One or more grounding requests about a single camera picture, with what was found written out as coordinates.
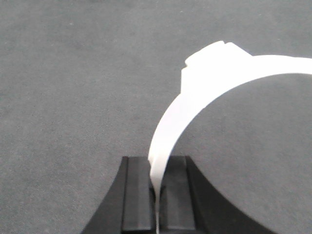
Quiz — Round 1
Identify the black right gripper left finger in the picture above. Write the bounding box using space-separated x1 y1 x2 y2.
82 156 156 234

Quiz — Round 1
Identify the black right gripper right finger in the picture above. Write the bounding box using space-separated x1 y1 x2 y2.
159 156 272 234

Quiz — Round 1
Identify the white curved clamp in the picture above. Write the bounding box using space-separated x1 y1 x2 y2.
148 40 312 233

